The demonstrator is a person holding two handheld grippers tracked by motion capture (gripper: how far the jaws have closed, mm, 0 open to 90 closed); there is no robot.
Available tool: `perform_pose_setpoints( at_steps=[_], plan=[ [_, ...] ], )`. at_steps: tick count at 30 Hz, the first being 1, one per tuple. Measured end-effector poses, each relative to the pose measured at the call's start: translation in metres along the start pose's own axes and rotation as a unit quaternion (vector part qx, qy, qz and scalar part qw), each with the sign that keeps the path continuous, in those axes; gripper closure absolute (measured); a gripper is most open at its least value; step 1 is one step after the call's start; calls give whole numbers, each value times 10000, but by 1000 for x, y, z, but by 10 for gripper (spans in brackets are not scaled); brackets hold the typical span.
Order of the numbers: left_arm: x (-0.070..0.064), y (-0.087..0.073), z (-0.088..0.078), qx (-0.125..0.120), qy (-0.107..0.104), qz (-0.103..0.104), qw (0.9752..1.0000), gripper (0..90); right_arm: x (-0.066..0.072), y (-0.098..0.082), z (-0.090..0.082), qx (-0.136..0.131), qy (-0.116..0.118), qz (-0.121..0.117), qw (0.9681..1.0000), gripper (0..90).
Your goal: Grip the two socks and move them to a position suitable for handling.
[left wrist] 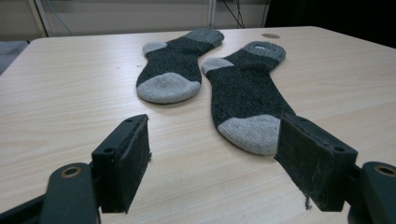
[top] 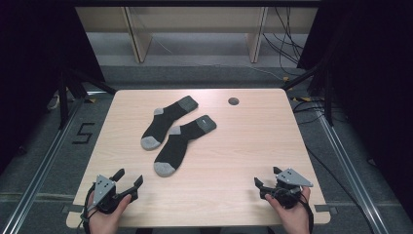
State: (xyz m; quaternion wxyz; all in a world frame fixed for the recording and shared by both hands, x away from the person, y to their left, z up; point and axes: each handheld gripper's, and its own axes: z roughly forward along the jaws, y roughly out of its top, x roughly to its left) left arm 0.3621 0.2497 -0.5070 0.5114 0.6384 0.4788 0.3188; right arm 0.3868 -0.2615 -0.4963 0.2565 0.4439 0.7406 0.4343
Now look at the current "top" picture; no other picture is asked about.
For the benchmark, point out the black and grey sock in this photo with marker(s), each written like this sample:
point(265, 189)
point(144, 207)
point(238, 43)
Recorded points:
point(178, 146)
point(164, 122)

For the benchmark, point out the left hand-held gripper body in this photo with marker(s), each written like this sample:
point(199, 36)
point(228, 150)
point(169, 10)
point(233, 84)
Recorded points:
point(103, 190)

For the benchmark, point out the grey table bracket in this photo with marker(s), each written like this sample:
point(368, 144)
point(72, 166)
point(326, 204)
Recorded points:
point(73, 208)
point(325, 208)

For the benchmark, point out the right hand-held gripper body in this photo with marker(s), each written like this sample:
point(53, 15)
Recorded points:
point(289, 187)

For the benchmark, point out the metal floor rail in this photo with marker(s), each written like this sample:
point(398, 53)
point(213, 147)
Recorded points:
point(350, 175)
point(42, 169)

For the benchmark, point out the light wooden shelf unit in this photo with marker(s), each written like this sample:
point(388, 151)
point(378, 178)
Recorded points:
point(195, 19)

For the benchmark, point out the person's left hand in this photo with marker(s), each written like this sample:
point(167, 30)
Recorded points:
point(107, 221)

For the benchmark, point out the black metal stand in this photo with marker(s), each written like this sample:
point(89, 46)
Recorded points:
point(63, 97)
point(328, 97)

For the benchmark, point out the person's right hand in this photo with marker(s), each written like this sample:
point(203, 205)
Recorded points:
point(293, 217)

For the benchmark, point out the black curtain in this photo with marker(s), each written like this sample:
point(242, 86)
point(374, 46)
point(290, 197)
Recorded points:
point(373, 97)
point(35, 65)

